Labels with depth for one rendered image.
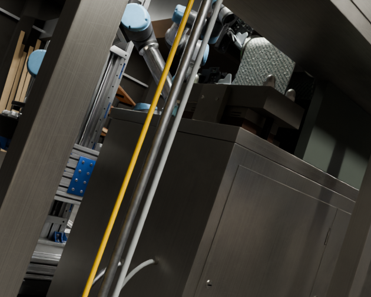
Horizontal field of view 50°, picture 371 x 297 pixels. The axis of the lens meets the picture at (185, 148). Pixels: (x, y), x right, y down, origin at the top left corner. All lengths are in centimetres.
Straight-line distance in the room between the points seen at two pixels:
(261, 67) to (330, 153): 36
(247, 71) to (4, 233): 105
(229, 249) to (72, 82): 64
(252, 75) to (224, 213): 57
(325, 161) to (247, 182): 34
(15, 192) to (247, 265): 71
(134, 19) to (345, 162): 96
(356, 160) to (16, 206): 112
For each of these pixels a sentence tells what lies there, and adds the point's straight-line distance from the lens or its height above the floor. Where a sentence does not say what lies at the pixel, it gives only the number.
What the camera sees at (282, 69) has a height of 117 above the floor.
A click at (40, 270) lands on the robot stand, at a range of 185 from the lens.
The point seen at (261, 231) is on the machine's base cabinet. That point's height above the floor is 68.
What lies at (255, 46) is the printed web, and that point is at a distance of 144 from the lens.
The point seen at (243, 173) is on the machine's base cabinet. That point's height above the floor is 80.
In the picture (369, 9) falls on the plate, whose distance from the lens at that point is 95.
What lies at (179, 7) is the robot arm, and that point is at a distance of 176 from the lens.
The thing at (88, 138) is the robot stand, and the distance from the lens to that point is 205.
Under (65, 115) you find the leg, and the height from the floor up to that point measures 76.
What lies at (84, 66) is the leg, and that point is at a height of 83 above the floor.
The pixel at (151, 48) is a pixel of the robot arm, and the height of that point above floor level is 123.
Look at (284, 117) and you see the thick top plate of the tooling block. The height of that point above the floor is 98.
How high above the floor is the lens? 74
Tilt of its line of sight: 4 degrees up
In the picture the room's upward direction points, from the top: 20 degrees clockwise
